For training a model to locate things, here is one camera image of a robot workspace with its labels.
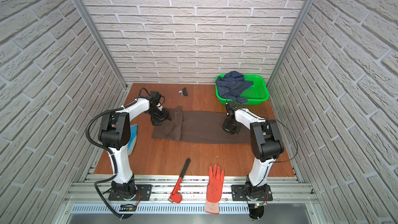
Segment brown trousers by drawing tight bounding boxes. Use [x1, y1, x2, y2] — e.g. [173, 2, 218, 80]
[152, 106, 250, 144]

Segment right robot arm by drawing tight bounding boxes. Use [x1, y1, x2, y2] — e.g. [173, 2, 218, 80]
[222, 102, 285, 202]

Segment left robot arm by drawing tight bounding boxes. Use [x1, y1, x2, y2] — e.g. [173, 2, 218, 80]
[98, 91, 171, 200]

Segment small black relay component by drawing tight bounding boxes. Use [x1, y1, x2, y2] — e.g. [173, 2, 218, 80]
[178, 87, 188, 96]

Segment blue grey work glove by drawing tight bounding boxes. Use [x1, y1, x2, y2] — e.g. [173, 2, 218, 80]
[127, 124, 138, 156]

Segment dark blue jeans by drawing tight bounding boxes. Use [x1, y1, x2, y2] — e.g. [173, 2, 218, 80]
[215, 71, 254, 104]

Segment green plastic basket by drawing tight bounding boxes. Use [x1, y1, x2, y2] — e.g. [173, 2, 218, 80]
[215, 74, 269, 105]

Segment red rubber glove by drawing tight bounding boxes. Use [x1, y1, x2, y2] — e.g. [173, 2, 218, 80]
[205, 164, 224, 215]

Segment red pipe wrench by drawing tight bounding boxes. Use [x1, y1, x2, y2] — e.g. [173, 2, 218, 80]
[169, 158, 191, 203]

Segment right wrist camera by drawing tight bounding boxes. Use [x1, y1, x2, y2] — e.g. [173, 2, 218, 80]
[225, 101, 238, 115]

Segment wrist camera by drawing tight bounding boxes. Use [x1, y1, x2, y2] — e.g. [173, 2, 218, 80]
[149, 91, 163, 107]
[225, 101, 238, 115]

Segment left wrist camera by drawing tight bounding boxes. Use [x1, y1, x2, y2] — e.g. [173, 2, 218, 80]
[149, 91, 163, 107]

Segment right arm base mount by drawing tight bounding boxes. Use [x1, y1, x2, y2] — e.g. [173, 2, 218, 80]
[231, 183, 273, 202]

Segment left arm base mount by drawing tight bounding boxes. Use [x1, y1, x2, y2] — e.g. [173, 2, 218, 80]
[108, 184, 152, 202]

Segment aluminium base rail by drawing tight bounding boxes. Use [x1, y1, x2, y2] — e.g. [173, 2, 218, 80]
[62, 175, 318, 215]

